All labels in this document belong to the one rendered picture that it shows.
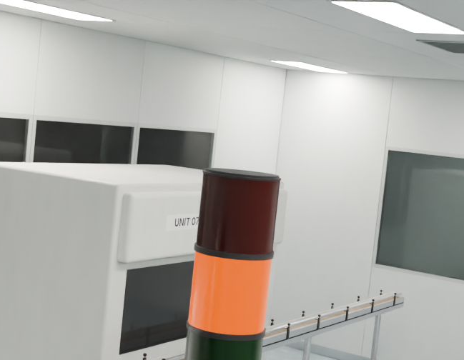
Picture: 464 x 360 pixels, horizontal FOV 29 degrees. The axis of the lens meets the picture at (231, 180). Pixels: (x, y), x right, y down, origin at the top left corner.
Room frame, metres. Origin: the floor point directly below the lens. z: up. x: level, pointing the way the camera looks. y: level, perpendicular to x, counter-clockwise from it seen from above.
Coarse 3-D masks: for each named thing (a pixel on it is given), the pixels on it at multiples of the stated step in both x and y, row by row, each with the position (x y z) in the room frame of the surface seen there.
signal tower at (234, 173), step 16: (224, 176) 0.54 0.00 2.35; (240, 176) 0.54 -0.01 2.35; (256, 176) 0.54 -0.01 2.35; (272, 176) 0.55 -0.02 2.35; (224, 256) 0.54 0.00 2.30; (240, 256) 0.54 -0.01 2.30; (256, 256) 0.54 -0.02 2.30; (272, 256) 0.56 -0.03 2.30; (208, 336) 0.54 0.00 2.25; (224, 336) 0.54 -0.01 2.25; (240, 336) 0.54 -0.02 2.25; (256, 336) 0.55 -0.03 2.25
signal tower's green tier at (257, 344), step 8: (192, 336) 0.55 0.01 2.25; (200, 336) 0.55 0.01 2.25; (192, 344) 0.55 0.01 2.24; (200, 344) 0.54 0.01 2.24; (208, 344) 0.54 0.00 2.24; (216, 344) 0.54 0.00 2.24; (224, 344) 0.54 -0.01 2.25; (232, 344) 0.54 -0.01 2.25; (240, 344) 0.54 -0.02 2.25; (248, 344) 0.54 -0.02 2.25; (256, 344) 0.55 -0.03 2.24; (192, 352) 0.55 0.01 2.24; (200, 352) 0.54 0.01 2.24; (208, 352) 0.54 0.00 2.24; (216, 352) 0.54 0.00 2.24; (224, 352) 0.54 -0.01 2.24; (232, 352) 0.54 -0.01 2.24; (240, 352) 0.54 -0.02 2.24; (248, 352) 0.54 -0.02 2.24; (256, 352) 0.55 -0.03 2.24
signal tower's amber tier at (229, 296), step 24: (216, 264) 0.54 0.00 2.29; (240, 264) 0.54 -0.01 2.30; (264, 264) 0.55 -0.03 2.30; (192, 288) 0.56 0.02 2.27; (216, 288) 0.54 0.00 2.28; (240, 288) 0.54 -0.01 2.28; (264, 288) 0.55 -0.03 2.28; (192, 312) 0.55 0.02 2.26; (216, 312) 0.54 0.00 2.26; (240, 312) 0.54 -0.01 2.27; (264, 312) 0.56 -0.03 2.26
